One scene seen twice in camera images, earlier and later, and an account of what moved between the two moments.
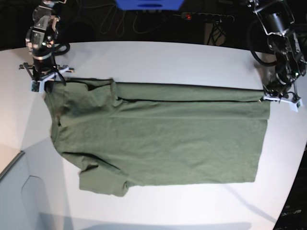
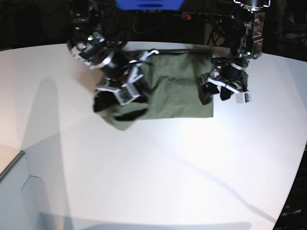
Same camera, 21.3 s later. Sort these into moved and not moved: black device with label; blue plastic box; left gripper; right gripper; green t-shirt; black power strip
Moved: green t-shirt; left gripper; right gripper
Not moved: blue plastic box; black device with label; black power strip
